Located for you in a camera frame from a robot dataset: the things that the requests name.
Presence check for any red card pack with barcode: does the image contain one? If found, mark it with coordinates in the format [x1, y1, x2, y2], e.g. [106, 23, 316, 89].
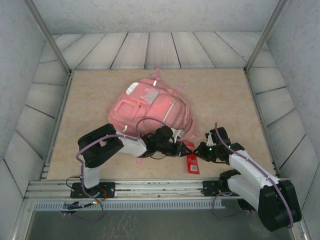
[183, 141, 201, 175]

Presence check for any pink student backpack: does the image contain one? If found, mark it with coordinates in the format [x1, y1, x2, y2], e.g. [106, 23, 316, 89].
[106, 66, 201, 165]

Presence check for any grey metal sheet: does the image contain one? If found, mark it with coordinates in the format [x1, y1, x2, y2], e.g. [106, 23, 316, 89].
[24, 198, 303, 240]

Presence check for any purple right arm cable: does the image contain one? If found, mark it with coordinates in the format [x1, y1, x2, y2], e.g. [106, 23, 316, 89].
[211, 122, 295, 229]

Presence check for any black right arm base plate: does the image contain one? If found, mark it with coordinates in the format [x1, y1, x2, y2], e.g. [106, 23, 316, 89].
[201, 179, 226, 197]

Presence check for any long aluminium mounting rail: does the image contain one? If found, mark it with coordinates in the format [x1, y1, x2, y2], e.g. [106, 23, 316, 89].
[24, 177, 295, 200]

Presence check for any aluminium side rail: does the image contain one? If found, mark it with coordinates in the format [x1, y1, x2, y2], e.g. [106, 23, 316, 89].
[244, 70, 281, 177]
[39, 71, 74, 180]

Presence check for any white slotted cable duct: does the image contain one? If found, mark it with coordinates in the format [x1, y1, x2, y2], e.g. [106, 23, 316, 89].
[33, 201, 226, 211]

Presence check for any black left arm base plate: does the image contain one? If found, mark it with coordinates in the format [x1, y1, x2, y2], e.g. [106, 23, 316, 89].
[70, 181, 116, 199]

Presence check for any thin black wire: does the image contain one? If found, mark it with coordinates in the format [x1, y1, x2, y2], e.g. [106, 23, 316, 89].
[64, 176, 82, 191]

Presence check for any small black wired connector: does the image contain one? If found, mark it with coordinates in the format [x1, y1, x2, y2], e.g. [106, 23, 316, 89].
[62, 201, 100, 210]

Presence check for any aluminium frame post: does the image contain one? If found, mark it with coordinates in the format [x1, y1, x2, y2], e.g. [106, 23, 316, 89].
[23, 0, 72, 75]
[244, 0, 290, 73]

